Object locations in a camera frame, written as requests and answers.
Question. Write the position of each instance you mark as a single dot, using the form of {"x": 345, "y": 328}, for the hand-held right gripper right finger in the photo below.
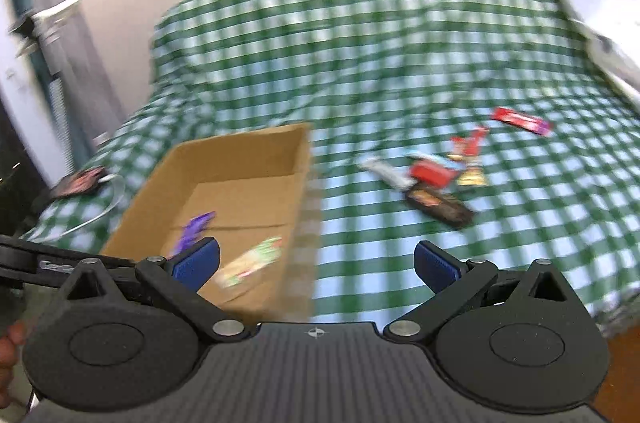
{"x": 436, "y": 265}

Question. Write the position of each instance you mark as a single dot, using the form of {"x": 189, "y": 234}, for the glossy red snack packet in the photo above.
{"x": 432, "y": 173}

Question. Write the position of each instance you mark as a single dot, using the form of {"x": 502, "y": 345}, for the red snack packet blue end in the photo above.
{"x": 517, "y": 120}

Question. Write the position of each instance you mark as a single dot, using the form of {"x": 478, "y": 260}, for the green and pink snack packet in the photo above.
{"x": 250, "y": 260}

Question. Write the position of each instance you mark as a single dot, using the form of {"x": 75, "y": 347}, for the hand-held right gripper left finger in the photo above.
{"x": 196, "y": 262}

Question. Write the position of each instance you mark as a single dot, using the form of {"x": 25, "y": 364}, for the purple snack bar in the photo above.
{"x": 192, "y": 228}

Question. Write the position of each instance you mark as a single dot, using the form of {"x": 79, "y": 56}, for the green checked blanket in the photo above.
{"x": 375, "y": 53}

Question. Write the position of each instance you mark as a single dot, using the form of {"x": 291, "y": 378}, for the silver snack bar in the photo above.
{"x": 387, "y": 173}

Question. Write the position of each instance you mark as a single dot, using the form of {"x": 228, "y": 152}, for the dark brown snack bar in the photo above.
{"x": 440, "y": 204}

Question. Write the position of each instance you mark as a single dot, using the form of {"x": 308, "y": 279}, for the red snack packet white print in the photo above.
{"x": 470, "y": 144}

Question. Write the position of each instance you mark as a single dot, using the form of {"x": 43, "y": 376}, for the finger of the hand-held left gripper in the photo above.
{"x": 20, "y": 259}

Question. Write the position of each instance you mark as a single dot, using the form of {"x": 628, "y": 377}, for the person's left hand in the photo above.
{"x": 9, "y": 353}

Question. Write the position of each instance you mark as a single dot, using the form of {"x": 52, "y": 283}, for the brown cardboard box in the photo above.
{"x": 235, "y": 163}

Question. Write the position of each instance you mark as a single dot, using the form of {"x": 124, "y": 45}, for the gold snack packet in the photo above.
{"x": 472, "y": 178}

